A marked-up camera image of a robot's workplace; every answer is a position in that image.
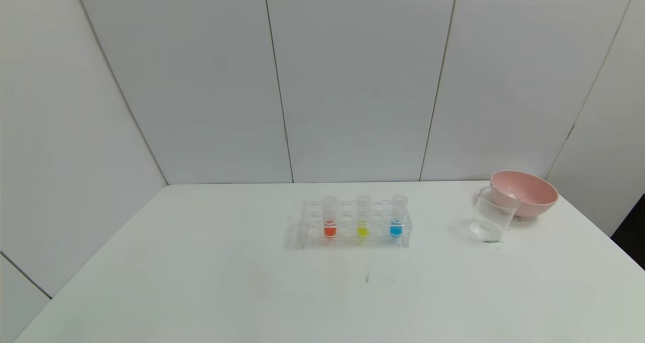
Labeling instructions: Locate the red pigment test tube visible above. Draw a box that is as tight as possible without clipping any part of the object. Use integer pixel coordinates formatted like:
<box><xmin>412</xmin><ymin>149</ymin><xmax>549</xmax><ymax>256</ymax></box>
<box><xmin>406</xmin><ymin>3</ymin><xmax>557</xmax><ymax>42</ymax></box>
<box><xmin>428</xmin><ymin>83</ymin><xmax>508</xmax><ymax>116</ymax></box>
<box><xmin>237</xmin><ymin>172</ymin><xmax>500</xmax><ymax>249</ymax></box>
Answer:
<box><xmin>322</xmin><ymin>195</ymin><xmax>338</xmax><ymax>239</ymax></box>

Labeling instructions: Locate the blue pigment test tube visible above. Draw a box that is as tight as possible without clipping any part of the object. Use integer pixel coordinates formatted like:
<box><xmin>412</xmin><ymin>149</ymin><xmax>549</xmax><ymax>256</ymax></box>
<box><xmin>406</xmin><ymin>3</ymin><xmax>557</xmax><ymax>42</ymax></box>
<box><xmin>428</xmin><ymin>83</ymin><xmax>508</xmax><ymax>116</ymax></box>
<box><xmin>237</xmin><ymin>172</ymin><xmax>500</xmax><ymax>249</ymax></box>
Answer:
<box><xmin>391</xmin><ymin>195</ymin><xmax>408</xmax><ymax>239</ymax></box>

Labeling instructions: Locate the clear plastic test tube rack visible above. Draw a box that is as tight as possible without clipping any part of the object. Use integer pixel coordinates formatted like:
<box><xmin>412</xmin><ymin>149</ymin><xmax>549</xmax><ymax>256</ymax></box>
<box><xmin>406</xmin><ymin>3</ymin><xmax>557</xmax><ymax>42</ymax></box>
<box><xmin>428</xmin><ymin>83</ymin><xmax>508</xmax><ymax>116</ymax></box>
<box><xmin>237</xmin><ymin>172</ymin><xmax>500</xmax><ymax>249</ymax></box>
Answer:
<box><xmin>297</xmin><ymin>199</ymin><xmax>414</xmax><ymax>249</ymax></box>

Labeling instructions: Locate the yellow pigment test tube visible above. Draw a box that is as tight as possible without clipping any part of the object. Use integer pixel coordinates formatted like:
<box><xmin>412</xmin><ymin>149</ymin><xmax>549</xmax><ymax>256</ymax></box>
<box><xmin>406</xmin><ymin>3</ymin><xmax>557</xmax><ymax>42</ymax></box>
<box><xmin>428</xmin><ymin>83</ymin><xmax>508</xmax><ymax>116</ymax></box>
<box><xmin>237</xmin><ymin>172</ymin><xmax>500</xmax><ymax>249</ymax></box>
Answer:
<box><xmin>356</xmin><ymin>195</ymin><xmax>372</xmax><ymax>239</ymax></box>

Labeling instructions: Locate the clear glass beaker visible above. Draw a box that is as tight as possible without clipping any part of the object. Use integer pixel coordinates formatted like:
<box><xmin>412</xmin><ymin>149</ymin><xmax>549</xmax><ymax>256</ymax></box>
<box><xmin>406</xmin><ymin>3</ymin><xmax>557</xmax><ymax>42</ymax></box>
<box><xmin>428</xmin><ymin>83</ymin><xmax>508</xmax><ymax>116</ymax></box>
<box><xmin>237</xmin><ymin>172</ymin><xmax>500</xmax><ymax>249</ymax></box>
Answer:
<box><xmin>470</xmin><ymin>185</ymin><xmax>520</xmax><ymax>243</ymax></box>

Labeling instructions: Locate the pink bowl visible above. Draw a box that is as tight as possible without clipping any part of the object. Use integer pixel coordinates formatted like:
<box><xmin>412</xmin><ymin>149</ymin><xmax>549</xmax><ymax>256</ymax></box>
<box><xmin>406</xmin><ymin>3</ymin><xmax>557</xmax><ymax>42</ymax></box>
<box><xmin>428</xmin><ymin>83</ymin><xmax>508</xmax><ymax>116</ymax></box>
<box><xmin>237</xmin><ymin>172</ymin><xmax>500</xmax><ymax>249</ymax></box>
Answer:
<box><xmin>490</xmin><ymin>170</ymin><xmax>560</xmax><ymax>219</ymax></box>

